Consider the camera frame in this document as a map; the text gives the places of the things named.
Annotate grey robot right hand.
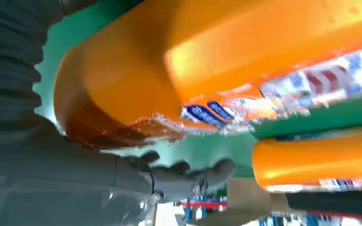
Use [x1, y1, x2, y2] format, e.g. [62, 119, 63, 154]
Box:
[0, 115, 237, 226]

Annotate open cardboard box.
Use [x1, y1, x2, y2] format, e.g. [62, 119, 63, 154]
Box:
[197, 178, 295, 226]

